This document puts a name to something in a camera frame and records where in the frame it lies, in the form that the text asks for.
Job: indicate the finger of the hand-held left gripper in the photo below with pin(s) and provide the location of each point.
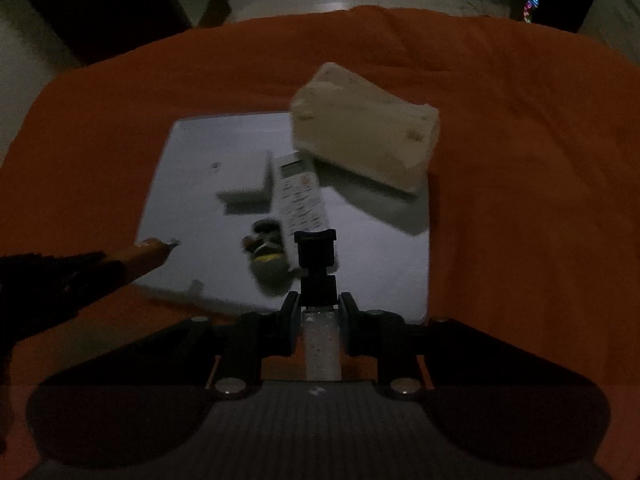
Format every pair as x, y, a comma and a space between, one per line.
145, 256

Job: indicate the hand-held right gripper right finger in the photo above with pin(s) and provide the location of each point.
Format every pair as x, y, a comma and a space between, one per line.
350, 317

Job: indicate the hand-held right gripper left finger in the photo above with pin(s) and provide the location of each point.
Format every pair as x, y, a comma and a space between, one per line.
291, 317

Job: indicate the white storage box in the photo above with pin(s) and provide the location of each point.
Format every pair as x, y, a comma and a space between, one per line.
195, 240

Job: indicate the beige tissue pack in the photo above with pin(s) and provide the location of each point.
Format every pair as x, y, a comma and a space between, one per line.
360, 125

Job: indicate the orange desktop cloth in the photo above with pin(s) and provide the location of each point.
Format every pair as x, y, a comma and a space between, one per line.
525, 185

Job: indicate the small toy figure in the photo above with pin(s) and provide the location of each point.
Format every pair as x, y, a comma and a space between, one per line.
267, 252

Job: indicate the white remote control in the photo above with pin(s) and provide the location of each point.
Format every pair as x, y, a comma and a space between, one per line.
300, 200

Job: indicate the small white flat box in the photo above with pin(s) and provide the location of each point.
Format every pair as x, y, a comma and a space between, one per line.
245, 180

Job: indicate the dark cabinet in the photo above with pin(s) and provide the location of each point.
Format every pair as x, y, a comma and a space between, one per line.
100, 5

